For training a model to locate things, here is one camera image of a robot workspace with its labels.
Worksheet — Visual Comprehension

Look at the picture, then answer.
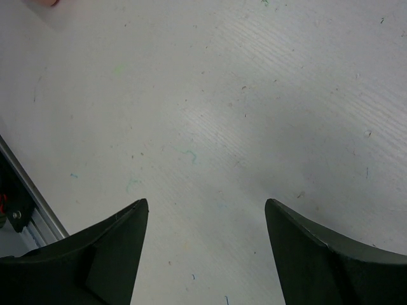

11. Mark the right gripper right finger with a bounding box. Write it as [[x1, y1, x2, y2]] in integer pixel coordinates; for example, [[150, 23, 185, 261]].
[[265, 199, 406, 304]]

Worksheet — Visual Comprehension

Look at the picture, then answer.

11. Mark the aluminium mounting rail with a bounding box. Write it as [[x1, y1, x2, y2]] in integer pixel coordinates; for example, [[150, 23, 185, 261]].
[[1, 139, 69, 256]]

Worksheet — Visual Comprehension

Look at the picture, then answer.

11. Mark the person's hand in background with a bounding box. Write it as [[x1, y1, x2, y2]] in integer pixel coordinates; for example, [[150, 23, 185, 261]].
[[34, 0, 59, 7]]

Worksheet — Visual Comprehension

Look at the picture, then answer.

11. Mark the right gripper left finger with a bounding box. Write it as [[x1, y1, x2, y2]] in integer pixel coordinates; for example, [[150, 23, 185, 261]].
[[1, 199, 149, 304]]

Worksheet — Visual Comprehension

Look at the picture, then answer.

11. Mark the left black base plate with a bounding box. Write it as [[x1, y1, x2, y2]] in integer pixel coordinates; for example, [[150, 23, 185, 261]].
[[1, 149, 36, 233]]

